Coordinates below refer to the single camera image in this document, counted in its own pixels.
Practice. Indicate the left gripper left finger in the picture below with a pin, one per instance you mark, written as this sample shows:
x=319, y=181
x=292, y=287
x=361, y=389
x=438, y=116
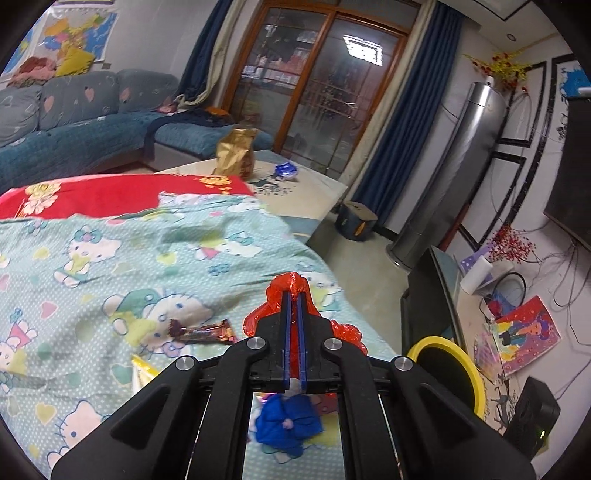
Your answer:
x=190, y=421

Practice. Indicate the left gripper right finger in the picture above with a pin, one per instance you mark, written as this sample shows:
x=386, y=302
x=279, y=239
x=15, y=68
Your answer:
x=398, y=422

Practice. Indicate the yellow white snack bag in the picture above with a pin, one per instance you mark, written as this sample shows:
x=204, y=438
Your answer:
x=142, y=373

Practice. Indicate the blue plastic bag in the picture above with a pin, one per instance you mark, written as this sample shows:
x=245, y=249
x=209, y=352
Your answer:
x=285, y=423

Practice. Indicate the brown chocolate bar wrapper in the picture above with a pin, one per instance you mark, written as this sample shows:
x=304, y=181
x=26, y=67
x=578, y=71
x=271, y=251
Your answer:
x=221, y=333

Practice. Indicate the red plastic bag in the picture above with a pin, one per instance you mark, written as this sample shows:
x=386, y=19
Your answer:
x=295, y=331

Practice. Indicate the yellow rimmed trash bin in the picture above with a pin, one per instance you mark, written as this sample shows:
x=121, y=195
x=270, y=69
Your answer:
x=451, y=366

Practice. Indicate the colourful painting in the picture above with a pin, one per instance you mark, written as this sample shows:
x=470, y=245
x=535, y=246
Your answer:
x=524, y=335

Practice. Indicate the tv console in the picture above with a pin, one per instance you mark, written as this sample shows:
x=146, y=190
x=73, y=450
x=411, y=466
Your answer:
x=434, y=304

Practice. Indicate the white vase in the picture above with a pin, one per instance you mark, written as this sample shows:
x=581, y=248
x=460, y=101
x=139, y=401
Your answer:
x=476, y=275

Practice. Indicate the hello kitty blanket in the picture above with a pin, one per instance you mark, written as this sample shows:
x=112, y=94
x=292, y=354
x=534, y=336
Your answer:
x=82, y=297

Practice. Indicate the red berry branches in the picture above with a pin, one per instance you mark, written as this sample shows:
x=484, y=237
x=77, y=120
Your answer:
x=510, y=245

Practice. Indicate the small dark storage box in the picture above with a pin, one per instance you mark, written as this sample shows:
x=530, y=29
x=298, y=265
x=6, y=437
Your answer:
x=355, y=221

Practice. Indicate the right blue curtain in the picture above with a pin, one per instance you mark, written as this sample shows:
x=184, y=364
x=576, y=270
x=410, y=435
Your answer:
x=407, y=131

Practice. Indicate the blue curtain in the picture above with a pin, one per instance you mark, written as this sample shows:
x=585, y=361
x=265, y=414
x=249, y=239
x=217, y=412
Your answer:
x=194, y=79
x=407, y=131

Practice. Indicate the silver tower air conditioner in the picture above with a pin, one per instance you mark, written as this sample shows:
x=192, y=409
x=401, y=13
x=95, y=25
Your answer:
x=455, y=177

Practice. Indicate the coffee table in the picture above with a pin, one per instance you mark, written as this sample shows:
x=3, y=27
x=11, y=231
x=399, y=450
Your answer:
x=302, y=202

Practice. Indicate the red floral blanket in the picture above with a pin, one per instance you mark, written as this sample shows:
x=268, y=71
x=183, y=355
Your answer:
x=107, y=195

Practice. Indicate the gold paper bag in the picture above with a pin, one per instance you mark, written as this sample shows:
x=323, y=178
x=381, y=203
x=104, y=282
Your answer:
x=234, y=154

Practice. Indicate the blue white wrapper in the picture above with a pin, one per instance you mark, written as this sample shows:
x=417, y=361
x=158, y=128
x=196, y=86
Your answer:
x=286, y=171

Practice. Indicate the blue sectional sofa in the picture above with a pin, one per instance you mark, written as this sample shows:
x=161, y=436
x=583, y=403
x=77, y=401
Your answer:
x=81, y=124

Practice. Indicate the yellow artificial flowers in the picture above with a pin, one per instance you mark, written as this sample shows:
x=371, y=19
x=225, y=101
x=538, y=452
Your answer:
x=508, y=72

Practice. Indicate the left blue curtain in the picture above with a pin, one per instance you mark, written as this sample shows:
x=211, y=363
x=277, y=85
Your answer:
x=194, y=79

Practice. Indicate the wooden glass sliding door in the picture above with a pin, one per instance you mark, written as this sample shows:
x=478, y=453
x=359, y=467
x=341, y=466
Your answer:
x=312, y=73

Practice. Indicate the yellow cushion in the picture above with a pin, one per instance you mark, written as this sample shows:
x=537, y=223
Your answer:
x=75, y=62

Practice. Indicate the pink folded clothes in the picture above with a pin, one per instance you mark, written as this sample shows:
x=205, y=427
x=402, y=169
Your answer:
x=34, y=71

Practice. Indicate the china map poster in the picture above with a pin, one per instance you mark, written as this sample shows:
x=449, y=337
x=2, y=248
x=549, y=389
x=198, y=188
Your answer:
x=85, y=29

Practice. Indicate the world map poster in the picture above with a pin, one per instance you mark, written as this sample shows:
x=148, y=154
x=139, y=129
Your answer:
x=19, y=55

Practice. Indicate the wall television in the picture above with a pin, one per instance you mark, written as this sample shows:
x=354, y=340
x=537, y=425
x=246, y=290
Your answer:
x=569, y=204

